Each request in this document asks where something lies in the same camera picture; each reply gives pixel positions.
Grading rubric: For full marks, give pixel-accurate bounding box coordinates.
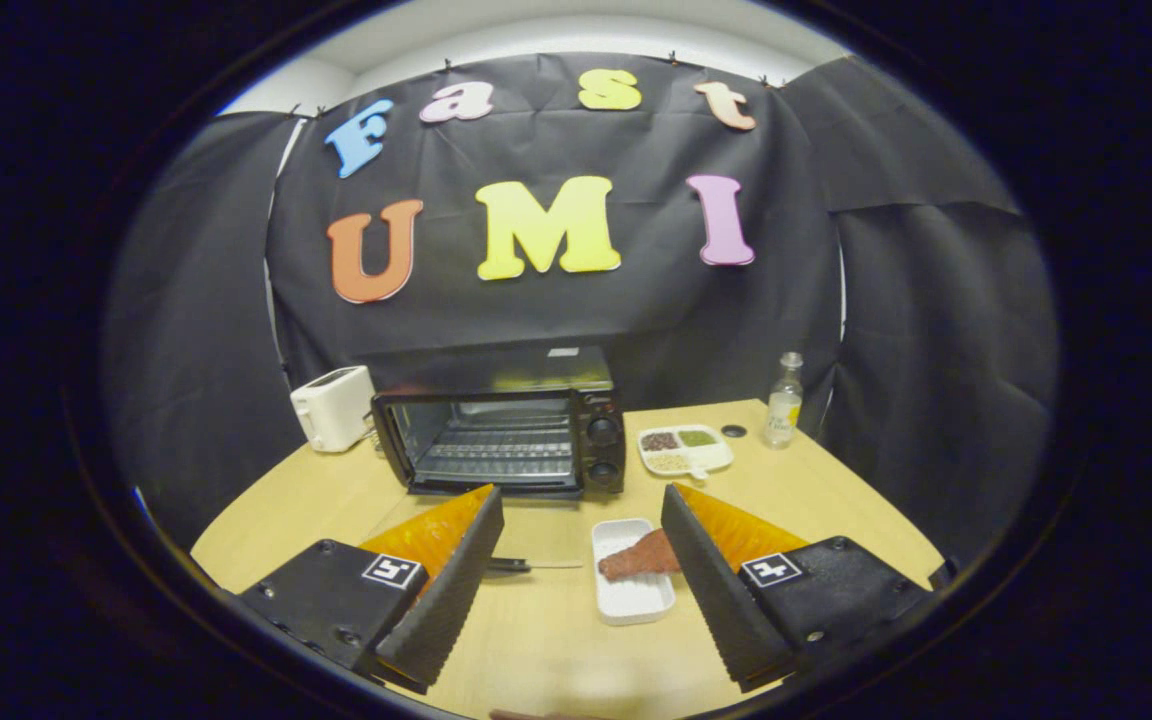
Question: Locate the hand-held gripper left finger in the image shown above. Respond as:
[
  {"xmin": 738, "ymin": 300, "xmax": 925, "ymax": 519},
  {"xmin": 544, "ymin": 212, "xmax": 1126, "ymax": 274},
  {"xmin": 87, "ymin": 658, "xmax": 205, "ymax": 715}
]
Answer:
[{"xmin": 236, "ymin": 484, "xmax": 505, "ymax": 696}]

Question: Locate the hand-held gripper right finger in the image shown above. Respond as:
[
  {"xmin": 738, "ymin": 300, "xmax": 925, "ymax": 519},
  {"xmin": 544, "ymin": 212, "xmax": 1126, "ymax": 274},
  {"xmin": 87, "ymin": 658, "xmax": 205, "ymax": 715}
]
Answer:
[{"xmin": 661, "ymin": 482, "xmax": 937, "ymax": 694}]

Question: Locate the reddish brown meat slice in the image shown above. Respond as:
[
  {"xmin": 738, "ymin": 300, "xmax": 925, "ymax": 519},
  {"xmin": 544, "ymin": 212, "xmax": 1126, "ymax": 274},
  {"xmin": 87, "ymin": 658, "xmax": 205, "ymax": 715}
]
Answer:
[{"xmin": 597, "ymin": 528, "xmax": 682, "ymax": 583}]

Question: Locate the black toaster oven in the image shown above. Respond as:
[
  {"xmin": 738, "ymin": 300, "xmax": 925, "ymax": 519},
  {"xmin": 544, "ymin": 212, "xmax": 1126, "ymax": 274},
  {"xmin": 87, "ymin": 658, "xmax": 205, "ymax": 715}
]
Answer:
[{"xmin": 368, "ymin": 345, "xmax": 629, "ymax": 576}]

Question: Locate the white bread toaster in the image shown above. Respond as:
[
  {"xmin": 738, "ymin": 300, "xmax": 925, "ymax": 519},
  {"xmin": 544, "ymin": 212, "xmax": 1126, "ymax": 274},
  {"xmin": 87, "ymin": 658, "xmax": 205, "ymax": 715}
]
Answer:
[{"xmin": 289, "ymin": 365, "xmax": 377, "ymax": 453}]

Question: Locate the white rectangular tray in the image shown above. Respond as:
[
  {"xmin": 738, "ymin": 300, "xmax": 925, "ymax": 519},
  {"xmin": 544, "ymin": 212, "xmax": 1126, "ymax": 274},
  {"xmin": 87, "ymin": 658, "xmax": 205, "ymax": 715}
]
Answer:
[{"xmin": 591, "ymin": 518, "xmax": 677, "ymax": 627}]

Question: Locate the white divided dish of grains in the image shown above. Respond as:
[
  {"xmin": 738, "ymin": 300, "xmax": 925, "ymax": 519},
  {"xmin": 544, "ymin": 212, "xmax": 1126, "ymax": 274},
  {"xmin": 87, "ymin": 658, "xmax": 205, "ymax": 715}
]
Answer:
[{"xmin": 636, "ymin": 424, "xmax": 735, "ymax": 481}]

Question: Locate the clear glass bottle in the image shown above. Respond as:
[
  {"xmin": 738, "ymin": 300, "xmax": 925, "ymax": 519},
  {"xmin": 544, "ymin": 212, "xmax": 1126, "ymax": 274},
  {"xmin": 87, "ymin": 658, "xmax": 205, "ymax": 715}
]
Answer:
[{"xmin": 764, "ymin": 352, "xmax": 805, "ymax": 449}]

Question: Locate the row of black clips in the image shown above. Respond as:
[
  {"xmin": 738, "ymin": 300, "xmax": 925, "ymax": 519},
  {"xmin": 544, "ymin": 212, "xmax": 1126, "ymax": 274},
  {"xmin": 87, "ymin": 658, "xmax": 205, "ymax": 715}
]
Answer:
[{"xmin": 288, "ymin": 48, "xmax": 775, "ymax": 117}]

